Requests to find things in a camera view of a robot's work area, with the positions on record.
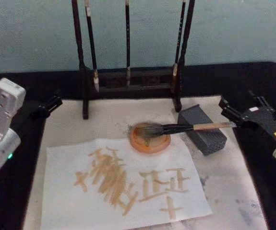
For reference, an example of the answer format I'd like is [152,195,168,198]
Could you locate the black table cloth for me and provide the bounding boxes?
[0,61,276,230]

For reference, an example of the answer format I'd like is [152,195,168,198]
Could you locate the hanging brush with brown tip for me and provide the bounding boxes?
[172,0,188,78]

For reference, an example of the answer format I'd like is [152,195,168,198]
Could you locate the hanging brush with dark tip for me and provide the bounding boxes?
[84,0,100,93]

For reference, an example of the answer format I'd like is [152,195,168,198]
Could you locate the round brown ink dish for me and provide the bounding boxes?
[129,122,171,155]

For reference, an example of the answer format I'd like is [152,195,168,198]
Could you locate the white paper with brown strokes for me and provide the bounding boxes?
[40,138,214,230]

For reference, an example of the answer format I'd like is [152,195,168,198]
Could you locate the hanging brush with pale tip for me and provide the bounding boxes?
[124,0,132,88]

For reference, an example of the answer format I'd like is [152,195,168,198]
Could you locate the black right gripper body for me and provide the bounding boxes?
[240,106,276,147]

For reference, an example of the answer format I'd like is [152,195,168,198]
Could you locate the white felt mat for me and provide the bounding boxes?
[22,95,270,230]

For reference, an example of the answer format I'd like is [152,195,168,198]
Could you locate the grey rectangular block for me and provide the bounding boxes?
[177,104,228,156]

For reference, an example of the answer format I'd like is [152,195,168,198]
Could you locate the large brush with tan handle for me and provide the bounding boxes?
[133,121,236,140]

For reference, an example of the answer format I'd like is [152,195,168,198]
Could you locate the black wooden brush rack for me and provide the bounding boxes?
[71,0,196,120]

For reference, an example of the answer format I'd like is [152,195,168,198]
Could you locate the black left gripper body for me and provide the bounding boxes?
[11,108,42,145]

